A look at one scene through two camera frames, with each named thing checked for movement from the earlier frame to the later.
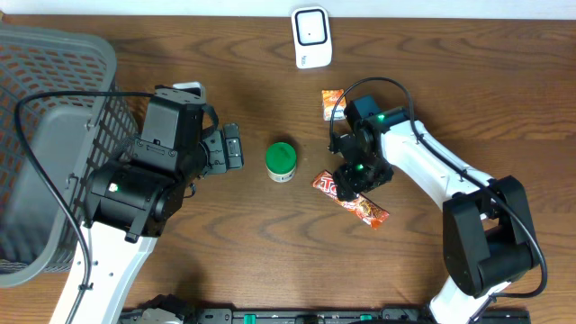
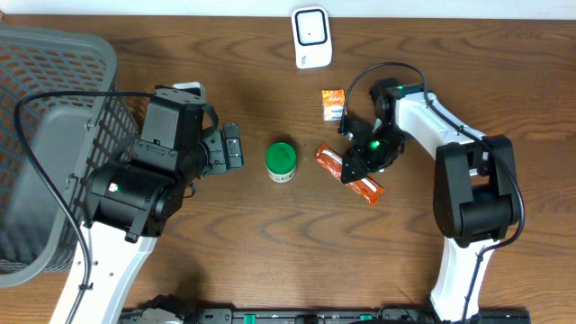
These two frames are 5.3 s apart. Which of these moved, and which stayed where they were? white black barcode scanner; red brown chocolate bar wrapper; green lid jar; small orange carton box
Moved: red brown chocolate bar wrapper
Stayed: green lid jar; small orange carton box; white black barcode scanner
